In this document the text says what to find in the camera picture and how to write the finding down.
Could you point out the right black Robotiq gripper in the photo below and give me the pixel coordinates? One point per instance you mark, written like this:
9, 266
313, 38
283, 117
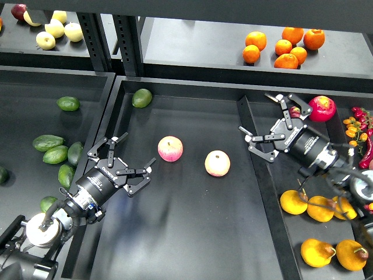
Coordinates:
293, 137

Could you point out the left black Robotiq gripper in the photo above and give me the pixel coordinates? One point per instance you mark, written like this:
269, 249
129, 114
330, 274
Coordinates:
103, 180

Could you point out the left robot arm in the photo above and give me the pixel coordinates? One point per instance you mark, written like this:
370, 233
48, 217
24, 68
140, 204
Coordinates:
29, 248

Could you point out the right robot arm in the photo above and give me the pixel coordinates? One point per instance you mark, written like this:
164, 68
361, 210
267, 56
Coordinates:
343, 176

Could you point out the dark green avocado upright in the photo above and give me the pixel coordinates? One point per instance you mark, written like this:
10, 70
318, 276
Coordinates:
74, 153

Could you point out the green avocado lower cluster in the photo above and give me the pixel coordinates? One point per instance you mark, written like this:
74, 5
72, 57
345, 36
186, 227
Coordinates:
65, 176

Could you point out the light green avocado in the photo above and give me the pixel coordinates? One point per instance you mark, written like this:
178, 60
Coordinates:
56, 155

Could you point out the long green avocado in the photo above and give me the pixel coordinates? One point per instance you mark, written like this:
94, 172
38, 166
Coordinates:
46, 142

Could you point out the green avocado centre tray corner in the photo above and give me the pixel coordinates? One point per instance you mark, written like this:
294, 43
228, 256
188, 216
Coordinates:
142, 98

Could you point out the green avocado top left tray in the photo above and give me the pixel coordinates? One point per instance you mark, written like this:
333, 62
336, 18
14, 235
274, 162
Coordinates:
68, 103

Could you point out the dark avocado left edge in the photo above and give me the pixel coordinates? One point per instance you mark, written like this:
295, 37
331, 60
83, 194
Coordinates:
4, 175

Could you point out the pale yellow pear right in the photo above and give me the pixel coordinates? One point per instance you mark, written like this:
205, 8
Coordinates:
73, 31

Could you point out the pale yellow pear front left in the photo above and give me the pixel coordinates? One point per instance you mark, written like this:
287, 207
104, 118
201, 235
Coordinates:
45, 40

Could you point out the large red apple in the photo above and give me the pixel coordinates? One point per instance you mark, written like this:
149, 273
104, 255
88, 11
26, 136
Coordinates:
323, 109

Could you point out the pink red apple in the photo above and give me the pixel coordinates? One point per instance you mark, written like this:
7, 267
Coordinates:
170, 148

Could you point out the cherry tomato vine bunch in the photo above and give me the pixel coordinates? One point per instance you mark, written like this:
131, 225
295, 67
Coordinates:
358, 126

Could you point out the orange front bottom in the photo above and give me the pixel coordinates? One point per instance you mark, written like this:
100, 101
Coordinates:
286, 61

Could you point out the orange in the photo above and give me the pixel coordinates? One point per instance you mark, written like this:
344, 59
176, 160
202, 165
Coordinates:
286, 61
314, 39
256, 38
300, 53
293, 34
251, 54

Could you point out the pale yellow pink apple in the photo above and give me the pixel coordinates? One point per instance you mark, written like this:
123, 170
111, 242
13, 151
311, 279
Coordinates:
217, 163

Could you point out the orange right lower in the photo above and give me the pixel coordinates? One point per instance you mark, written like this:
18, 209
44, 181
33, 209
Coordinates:
300, 53

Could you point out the red chili pepper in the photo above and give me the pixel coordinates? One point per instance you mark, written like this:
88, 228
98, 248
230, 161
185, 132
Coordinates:
367, 158

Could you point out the black left tray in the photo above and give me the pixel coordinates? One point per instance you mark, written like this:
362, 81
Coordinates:
29, 109

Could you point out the black tray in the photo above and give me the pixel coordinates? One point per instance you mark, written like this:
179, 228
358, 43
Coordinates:
258, 113
29, 109
186, 224

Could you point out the orange centre small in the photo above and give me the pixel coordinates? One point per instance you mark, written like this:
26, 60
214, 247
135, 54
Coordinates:
283, 46

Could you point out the orange lower left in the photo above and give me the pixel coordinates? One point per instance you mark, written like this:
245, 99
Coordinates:
251, 54

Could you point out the orange top right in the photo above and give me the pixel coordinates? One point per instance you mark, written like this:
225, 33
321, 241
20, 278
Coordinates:
314, 39

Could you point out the black right tray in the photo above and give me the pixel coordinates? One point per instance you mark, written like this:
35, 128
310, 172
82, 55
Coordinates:
258, 113

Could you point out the orange top middle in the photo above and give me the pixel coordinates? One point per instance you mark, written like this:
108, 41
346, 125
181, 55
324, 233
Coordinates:
293, 34

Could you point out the orange top left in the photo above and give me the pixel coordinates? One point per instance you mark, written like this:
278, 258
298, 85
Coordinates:
256, 38

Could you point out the black centre tray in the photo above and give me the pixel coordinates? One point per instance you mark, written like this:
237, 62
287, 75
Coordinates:
186, 224

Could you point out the black shelf upright right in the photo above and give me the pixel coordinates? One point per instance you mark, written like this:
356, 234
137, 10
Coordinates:
128, 30

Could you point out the black shelf upright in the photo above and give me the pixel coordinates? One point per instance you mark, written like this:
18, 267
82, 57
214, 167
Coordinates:
89, 27
128, 30

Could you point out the black shelf upright left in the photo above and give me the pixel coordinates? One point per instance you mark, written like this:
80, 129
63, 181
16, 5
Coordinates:
89, 27

